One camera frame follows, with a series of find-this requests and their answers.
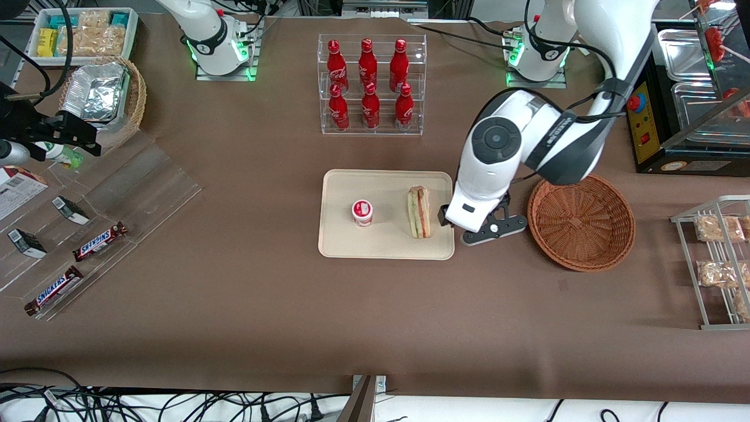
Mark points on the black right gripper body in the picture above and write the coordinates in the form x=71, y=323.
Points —
x=22, y=121

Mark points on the triangle sandwich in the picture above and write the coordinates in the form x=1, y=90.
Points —
x=419, y=211

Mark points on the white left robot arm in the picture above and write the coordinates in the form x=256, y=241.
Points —
x=495, y=140

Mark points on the beige plastic tray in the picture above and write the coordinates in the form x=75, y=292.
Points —
x=387, y=240

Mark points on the tan wicker basket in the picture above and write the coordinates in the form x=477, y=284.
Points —
x=136, y=99

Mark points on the brown round wicker basket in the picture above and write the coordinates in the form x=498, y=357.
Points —
x=580, y=223

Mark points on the silver metal warmer tray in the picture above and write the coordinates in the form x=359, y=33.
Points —
x=682, y=55
x=703, y=108

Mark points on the green white small bottle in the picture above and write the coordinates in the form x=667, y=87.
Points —
x=61, y=155

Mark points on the silver foil container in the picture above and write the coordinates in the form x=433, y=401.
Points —
x=94, y=94

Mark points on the small black white box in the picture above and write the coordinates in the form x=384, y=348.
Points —
x=70, y=210
x=26, y=243

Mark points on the clear acrylic tiered stand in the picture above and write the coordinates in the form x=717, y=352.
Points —
x=140, y=187

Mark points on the white red barcode box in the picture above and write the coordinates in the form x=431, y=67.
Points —
x=17, y=190

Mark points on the red white yogurt cup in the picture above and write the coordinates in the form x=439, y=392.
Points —
x=362, y=212

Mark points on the yellow snack packet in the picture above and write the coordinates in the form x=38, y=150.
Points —
x=47, y=42

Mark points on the clear rice cracker pack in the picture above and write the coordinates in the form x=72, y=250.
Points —
x=94, y=42
x=95, y=19

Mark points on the brown snickers bar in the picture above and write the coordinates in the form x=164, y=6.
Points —
x=54, y=290
x=99, y=241

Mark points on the teal snack packet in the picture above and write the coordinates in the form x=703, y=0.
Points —
x=61, y=21
x=119, y=19

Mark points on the white plastic snack bin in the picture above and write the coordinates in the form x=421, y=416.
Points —
x=132, y=35

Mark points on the clear acrylic bottle rack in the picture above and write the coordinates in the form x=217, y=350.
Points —
x=372, y=133

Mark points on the red cola bottle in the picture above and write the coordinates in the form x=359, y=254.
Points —
x=404, y=114
x=370, y=112
x=367, y=61
x=399, y=64
x=338, y=114
x=336, y=64

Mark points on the red emergency stop button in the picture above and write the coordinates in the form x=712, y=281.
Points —
x=634, y=102

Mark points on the black food warmer machine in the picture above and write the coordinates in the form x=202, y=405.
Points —
x=662, y=152

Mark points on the clear cracker snack bag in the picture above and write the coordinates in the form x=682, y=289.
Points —
x=719, y=228
x=743, y=305
x=746, y=225
x=718, y=274

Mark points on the red skewered food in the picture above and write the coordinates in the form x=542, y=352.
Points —
x=715, y=44

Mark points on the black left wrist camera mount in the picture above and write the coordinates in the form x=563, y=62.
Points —
x=498, y=225

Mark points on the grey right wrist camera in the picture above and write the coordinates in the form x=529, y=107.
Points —
x=12, y=153

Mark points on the metal table edge bracket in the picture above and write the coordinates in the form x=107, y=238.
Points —
x=381, y=384

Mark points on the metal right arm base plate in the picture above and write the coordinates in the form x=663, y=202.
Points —
x=252, y=58

